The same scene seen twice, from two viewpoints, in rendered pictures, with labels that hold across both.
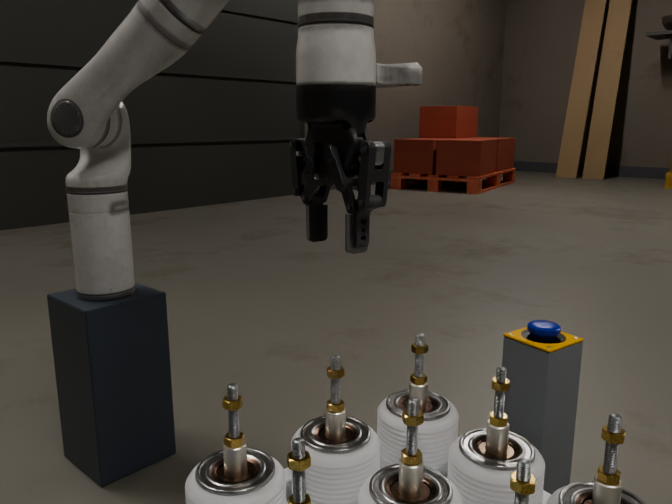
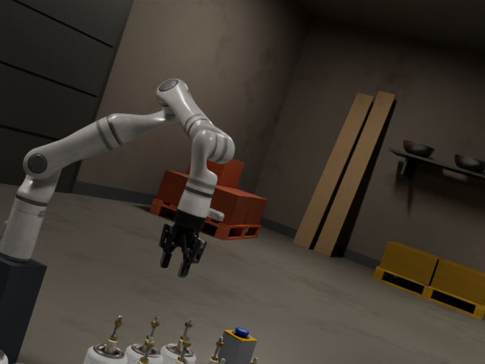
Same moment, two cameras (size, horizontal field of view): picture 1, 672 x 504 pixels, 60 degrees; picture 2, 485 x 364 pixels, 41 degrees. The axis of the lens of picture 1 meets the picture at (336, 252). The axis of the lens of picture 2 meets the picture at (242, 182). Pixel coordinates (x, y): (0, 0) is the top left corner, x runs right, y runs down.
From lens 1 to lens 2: 1.06 m
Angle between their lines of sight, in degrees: 17
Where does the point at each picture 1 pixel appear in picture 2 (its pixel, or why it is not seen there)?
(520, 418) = not seen: outside the picture
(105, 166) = (42, 190)
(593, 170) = (323, 246)
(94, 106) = (55, 163)
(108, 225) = (35, 222)
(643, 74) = (381, 178)
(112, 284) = (24, 254)
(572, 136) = (315, 211)
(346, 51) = (201, 205)
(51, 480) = not seen: outside the picture
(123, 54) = (81, 144)
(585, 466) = not seen: outside the picture
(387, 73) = (211, 214)
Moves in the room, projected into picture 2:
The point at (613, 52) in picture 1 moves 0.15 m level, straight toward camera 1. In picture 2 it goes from (363, 153) to (363, 152)
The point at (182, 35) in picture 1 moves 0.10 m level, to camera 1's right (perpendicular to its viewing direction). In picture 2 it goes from (113, 145) to (148, 156)
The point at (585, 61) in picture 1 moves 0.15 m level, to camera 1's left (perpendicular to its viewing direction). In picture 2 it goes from (340, 153) to (329, 149)
